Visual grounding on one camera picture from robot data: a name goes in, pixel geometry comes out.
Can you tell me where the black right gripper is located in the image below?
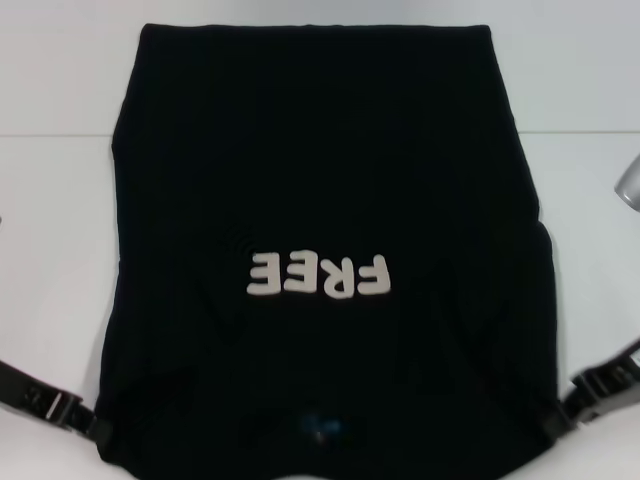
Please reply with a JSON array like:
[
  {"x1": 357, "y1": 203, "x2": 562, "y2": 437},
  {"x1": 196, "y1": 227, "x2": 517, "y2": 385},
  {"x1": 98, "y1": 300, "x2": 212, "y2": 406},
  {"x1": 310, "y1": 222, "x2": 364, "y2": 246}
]
[{"x1": 544, "y1": 339, "x2": 640, "y2": 444}]

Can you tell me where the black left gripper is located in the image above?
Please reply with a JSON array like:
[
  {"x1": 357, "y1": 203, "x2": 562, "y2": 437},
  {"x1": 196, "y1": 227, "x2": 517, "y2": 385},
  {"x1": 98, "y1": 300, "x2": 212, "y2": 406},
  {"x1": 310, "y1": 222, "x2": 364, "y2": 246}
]
[{"x1": 0, "y1": 357, "x2": 114, "y2": 452}]

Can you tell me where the black shirt with FREE print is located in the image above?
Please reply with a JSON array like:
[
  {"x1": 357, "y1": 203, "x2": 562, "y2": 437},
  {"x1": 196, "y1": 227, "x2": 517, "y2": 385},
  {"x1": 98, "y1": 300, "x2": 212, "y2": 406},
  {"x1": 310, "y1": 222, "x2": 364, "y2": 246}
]
[{"x1": 94, "y1": 22, "x2": 564, "y2": 461}]

